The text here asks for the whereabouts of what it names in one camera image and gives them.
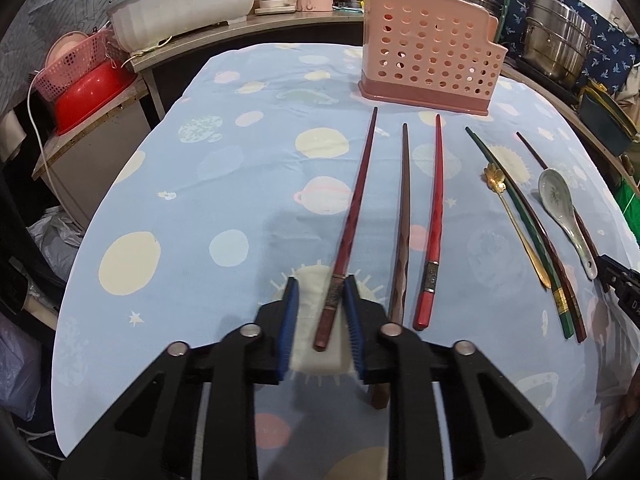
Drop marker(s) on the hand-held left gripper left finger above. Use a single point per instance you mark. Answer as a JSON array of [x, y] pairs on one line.
[[290, 320]]

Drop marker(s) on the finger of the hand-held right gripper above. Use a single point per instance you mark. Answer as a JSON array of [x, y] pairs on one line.
[[609, 269]]

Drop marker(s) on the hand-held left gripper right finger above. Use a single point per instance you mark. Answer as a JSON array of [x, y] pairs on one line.
[[354, 325]]

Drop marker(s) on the maroon chopstick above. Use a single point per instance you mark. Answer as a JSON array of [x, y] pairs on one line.
[[531, 151], [579, 326]]

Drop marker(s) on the green chopstick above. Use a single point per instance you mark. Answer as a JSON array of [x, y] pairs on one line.
[[507, 5], [565, 319]]

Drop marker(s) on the white ceramic spoon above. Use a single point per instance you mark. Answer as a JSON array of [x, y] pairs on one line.
[[554, 190]]

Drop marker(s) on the dark red banded chopstick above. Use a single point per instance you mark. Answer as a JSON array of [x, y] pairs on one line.
[[357, 200]]

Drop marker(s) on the brown wooden chopstick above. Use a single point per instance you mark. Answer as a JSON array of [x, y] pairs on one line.
[[404, 200]]

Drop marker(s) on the bright red chopstick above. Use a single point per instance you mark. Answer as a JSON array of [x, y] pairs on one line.
[[435, 210]]

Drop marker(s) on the gold flower spoon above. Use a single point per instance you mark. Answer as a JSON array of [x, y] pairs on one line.
[[492, 176]]

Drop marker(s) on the pink perforated utensil basket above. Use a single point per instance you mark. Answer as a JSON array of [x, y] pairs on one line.
[[425, 50]]

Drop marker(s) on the green bag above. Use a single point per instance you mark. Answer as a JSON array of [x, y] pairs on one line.
[[631, 205]]

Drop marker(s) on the blue planet print tablecloth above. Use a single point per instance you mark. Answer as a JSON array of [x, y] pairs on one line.
[[225, 185]]

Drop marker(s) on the stainless steel steamer pot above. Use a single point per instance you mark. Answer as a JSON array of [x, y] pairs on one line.
[[560, 35]]

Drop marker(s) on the white plastic bag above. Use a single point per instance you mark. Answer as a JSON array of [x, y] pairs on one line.
[[55, 237]]

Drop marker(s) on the small wooden cabinet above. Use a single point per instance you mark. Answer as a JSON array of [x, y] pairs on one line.
[[85, 160]]

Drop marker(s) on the red plastic basin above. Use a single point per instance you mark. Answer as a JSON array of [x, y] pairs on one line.
[[95, 97]]

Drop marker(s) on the white dish bin blue lid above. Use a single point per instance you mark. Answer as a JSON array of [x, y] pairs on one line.
[[185, 10]]

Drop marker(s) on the pink lattice basket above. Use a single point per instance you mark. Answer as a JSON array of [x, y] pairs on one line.
[[75, 65]]

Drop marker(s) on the pink plate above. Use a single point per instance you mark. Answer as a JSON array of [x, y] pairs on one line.
[[65, 46]]

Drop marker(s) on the grey striped tarp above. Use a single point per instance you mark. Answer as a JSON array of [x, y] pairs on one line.
[[50, 0]]

